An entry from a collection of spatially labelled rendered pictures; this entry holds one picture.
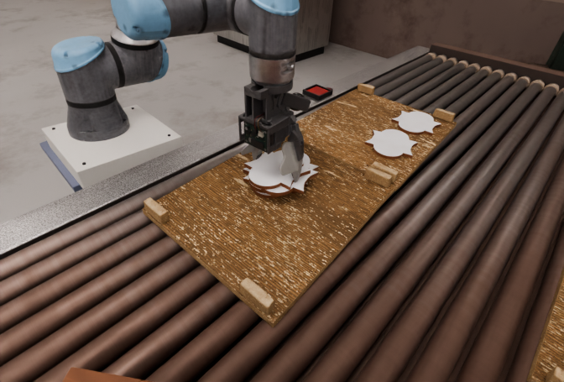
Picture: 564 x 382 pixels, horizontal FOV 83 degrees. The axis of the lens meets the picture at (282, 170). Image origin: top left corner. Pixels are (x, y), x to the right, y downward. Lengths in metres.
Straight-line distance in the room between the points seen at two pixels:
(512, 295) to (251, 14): 0.61
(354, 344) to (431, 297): 0.16
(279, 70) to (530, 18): 3.79
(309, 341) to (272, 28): 0.45
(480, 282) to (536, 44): 3.68
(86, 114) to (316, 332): 0.74
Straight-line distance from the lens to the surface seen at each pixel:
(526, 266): 0.75
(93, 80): 0.92
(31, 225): 0.79
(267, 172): 0.66
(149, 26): 0.50
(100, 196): 0.80
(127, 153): 0.89
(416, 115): 1.07
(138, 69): 0.96
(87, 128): 0.97
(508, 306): 0.67
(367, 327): 0.55
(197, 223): 0.64
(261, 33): 0.51
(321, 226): 0.63
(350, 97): 1.13
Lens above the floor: 1.39
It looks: 38 degrees down
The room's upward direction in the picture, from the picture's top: 2 degrees clockwise
